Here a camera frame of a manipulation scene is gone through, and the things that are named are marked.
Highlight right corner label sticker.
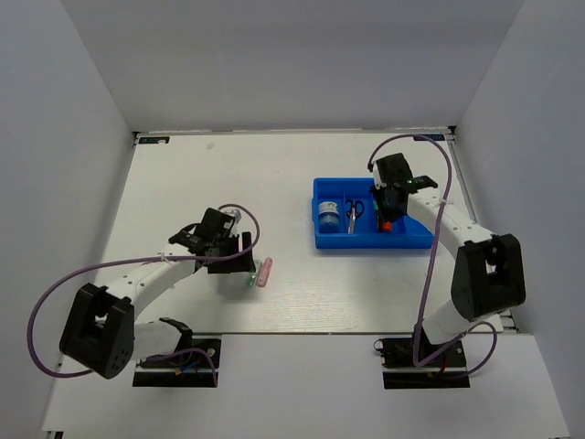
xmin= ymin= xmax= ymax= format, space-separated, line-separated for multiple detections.
xmin=413 ymin=133 xmax=445 ymax=142

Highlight blue glue bottle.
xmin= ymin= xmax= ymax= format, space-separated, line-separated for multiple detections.
xmin=317 ymin=200 xmax=341 ymax=234

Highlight blue plastic compartment tray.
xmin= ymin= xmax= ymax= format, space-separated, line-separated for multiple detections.
xmin=312 ymin=177 xmax=433 ymax=250

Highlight corner label sticker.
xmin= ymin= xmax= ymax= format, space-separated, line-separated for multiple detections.
xmin=413 ymin=133 xmax=445 ymax=142
xmin=138 ymin=136 xmax=170 ymax=145

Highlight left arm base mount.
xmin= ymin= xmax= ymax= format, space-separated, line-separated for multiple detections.
xmin=133 ymin=336 xmax=222 ymax=389

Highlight green transparent eraser case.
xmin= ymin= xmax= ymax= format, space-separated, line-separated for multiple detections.
xmin=247 ymin=260 xmax=262 ymax=287

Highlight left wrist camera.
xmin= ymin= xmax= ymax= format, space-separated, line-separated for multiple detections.
xmin=224 ymin=209 xmax=242 ymax=225

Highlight pink eraser case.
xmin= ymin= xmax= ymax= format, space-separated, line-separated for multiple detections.
xmin=256 ymin=257 xmax=273 ymax=287

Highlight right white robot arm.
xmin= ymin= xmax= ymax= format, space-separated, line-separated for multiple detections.
xmin=367 ymin=154 xmax=527 ymax=368

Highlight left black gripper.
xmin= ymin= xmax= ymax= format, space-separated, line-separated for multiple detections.
xmin=207 ymin=230 xmax=256 ymax=273

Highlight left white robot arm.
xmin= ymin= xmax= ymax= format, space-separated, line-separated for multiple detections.
xmin=59 ymin=203 xmax=260 ymax=379

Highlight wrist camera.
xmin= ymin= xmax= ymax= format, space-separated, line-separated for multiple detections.
xmin=371 ymin=164 xmax=386 ymax=189
xmin=224 ymin=209 xmax=242 ymax=225

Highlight black handled scissors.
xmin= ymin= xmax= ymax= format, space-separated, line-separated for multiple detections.
xmin=346 ymin=198 xmax=365 ymax=234

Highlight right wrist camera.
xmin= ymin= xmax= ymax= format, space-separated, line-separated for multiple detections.
xmin=371 ymin=164 xmax=386 ymax=189

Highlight left corner label sticker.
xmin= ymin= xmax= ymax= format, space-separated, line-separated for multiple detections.
xmin=138 ymin=136 xmax=170 ymax=145

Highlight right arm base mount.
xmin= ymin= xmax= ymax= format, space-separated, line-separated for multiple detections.
xmin=373 ymin=337 xmax=471 ymax=390

